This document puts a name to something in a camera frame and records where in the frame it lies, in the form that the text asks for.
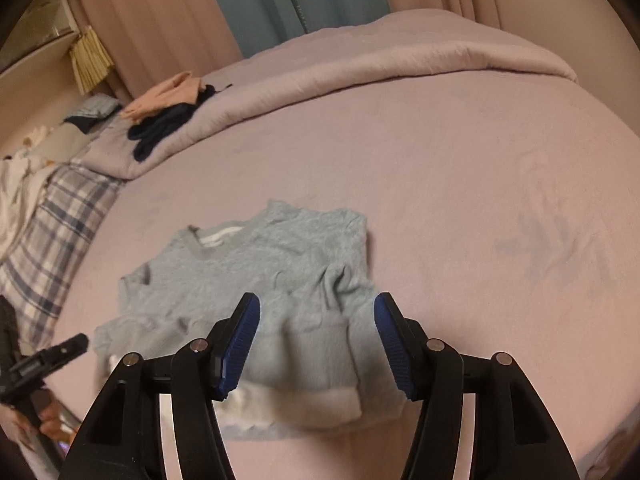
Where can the striped grey folded cloth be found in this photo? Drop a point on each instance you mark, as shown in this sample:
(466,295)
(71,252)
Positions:
(95,107)

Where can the white floral printed cloth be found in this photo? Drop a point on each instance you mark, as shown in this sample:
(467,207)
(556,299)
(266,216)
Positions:
(15,195)

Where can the grey knit sweater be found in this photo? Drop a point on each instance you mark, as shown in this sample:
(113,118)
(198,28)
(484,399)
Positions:
(280,260)

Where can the pink duvet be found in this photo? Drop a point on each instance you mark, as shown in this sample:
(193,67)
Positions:
(350,60)

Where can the person's left hand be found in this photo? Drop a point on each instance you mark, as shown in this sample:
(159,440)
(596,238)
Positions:
(55,422)

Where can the peach garment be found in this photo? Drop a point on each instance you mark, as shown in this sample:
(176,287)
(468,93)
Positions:
(160,97)

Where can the teal curtain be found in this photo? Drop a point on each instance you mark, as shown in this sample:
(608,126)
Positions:
(250,0)

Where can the pink bed sheet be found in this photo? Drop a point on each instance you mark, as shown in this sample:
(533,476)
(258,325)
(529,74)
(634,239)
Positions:
(475,185)

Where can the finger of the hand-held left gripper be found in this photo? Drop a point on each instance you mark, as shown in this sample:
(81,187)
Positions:
(65,350)

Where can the yellow fringed cloth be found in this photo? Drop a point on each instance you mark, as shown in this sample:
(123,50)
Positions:
(90,62)

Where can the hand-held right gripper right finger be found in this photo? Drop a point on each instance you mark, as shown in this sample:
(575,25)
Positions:
(395,350)

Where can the plaid pillow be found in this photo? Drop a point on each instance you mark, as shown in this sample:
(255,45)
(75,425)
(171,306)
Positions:
(60,230)

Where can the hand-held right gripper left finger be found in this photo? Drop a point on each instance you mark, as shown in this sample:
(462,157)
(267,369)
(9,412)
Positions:
(237,350)

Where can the navy garment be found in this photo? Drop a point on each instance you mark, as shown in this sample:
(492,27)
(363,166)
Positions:
(160,130)

